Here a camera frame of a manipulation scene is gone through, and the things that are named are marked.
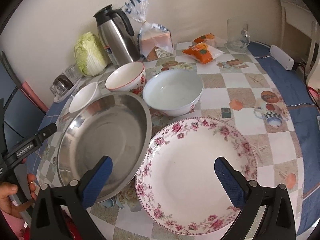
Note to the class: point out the orange snack packet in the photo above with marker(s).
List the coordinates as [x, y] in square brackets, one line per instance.
[211, 40]
[203, 52]

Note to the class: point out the stainless steel thermos jug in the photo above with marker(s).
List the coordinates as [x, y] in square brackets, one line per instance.
[116, 34]

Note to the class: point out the red rimmed floral bowl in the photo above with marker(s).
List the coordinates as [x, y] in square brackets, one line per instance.
[130, 77]

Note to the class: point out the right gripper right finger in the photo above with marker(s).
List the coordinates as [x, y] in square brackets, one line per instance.
[278, 221]

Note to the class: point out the checkered plastic table cover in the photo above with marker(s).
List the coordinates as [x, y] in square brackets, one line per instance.
[234, 80]

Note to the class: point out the floral porcelain plate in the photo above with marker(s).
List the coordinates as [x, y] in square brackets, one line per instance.
[176, 183]

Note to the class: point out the clear glass mug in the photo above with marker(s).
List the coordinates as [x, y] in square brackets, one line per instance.
[238, 37]

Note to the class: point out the person's left hand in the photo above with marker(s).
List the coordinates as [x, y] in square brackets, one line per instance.
[8, 190]

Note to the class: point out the near orange snack packet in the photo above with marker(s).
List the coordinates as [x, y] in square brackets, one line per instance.
[203, 52]

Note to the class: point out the stainless steel plate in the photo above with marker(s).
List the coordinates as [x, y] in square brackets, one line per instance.
[117, 125]

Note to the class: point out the bagged sliced bread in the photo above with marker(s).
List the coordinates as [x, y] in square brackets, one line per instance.
[154, 40]

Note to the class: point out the clear glass jar tray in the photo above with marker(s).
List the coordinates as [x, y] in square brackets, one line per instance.
[65, 83]

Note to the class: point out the large white bowl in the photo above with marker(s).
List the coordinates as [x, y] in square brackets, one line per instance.
[173, 92]

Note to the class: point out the napa cabbage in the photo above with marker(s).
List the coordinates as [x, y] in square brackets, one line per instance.
[89, 54]

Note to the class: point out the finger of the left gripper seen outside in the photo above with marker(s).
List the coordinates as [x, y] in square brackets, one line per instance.
[46, 132]

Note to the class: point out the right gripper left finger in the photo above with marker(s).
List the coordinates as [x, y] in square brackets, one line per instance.
[48, 221]

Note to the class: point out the blue tablecloth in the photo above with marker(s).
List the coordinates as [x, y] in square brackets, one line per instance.
[303, 113]

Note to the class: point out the far orange snack packet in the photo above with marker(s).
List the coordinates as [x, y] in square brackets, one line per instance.
[211, 40]

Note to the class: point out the white power adapter box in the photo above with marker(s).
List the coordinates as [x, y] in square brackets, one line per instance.
[282, 57]

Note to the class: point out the white chair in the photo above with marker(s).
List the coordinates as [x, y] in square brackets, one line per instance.
[300, 21]

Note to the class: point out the small white bowl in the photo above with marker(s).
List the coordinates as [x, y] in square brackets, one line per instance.
[84, 96]

